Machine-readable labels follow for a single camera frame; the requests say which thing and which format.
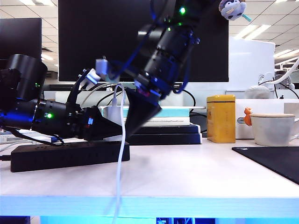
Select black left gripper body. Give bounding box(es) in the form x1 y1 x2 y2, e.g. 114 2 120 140
66 105 101 141

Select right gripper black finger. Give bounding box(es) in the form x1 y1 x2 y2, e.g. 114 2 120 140
125 87 163 139

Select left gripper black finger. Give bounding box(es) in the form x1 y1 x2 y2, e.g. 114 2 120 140
90 106 127 142

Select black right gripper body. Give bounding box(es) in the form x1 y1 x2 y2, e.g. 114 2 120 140
134 71 175 107

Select white charger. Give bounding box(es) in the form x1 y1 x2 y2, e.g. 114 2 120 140
103 105 126 142

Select white charger cable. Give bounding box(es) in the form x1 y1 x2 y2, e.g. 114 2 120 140
102 84 127 224

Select teal book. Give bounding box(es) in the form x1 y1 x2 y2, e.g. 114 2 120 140
100 107 190 119

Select black wood-top power strip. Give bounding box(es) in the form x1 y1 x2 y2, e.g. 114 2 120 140
10 141 130 173

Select white book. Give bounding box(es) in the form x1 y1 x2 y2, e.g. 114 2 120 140
142 117 190 126

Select white blue medicine box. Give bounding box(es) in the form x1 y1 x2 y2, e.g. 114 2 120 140
0 130 52 144

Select yellow tin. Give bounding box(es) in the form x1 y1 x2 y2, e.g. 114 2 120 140
206 94 236 144

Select large black monitor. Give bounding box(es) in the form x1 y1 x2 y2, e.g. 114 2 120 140
58 0 229 82

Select orange fox figure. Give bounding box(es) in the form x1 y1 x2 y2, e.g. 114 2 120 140
242 106 254 126

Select white whiteboard panel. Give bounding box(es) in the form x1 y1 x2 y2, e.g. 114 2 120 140
228 36 276 91

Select white rounded object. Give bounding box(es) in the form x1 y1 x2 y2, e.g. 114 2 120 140
244 85 271 100

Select small black monitor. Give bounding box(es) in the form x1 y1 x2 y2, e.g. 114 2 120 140
0 18 43 61

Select grey plush toy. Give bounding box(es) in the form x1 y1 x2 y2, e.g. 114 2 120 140
218 0 252 22

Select white cardboard box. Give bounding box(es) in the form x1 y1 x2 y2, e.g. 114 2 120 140
235 98 299 140

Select wooden mug lid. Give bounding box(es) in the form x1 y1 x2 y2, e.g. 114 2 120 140
249 112 295 119

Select white mug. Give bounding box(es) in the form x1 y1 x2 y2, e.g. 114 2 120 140
249 116 299 147

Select white desk fan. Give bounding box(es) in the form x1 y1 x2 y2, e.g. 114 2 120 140
273 74 295 91

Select white gooseneck tube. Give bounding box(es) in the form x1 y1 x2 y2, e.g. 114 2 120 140
272 56 299 84

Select black mouse mat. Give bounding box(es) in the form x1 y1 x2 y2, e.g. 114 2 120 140
231 146 299 185

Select black looping cable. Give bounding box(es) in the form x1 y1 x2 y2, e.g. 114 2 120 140
181 88 208 133

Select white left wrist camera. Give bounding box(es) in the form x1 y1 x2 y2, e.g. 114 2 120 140
83 68 100 85

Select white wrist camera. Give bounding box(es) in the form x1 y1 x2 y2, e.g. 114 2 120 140
83 68 100 85
95 58 110 81

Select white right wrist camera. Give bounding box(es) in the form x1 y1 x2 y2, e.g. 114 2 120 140
95 58 110 81

